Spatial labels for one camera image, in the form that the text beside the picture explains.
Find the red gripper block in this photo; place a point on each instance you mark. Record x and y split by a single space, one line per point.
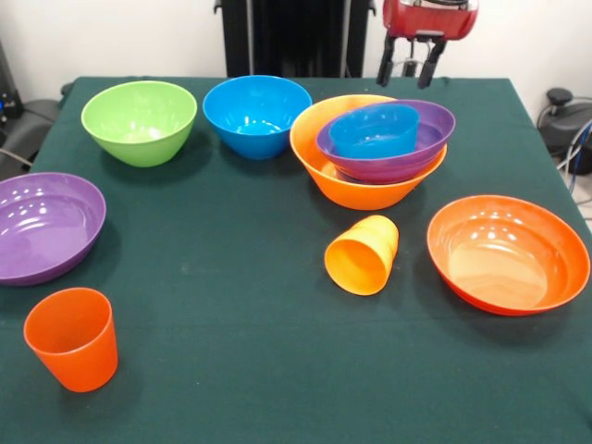
430 20

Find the small translucent blue bowl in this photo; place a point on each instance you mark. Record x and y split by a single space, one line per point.
374 134

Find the purple bowl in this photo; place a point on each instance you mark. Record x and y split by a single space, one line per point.
46 231
407 162

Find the large orange bowl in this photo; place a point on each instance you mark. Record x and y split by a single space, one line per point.
361 194

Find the orange cup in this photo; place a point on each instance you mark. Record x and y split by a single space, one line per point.
361 263

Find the green bowl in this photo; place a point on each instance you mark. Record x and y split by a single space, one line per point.
139 120

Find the red shallow bowl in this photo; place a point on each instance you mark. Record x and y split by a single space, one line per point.
504 259

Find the dark green tablecloth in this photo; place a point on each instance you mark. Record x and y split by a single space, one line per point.
277 347

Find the black equipment box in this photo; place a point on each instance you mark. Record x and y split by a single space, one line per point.
8 92

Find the red cup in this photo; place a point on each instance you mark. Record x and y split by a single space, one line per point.
74 351

